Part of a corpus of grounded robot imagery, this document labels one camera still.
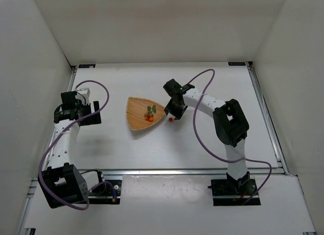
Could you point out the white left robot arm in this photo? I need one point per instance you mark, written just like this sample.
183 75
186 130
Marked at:
61 176

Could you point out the aluminium table edge rail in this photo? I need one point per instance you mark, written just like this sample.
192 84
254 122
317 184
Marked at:
222 171

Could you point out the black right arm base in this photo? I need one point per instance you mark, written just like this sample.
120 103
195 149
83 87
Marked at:
226 195

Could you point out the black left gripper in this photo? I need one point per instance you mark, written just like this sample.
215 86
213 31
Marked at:
93 113

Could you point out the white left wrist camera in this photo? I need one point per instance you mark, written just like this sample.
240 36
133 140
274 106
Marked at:
85 92

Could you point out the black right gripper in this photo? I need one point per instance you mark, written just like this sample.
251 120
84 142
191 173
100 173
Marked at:
175 110

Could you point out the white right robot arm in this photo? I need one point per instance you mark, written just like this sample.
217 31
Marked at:
230 123

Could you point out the triangular woven bamboo basket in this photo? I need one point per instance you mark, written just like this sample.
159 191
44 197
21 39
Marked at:
136 108

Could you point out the right side aluminium rail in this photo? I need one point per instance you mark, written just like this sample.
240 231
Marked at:
267 119

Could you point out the single red cherry with stem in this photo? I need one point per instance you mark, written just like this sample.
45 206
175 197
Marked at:
169 120

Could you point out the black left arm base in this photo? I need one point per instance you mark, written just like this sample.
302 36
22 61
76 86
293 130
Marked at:
102 191

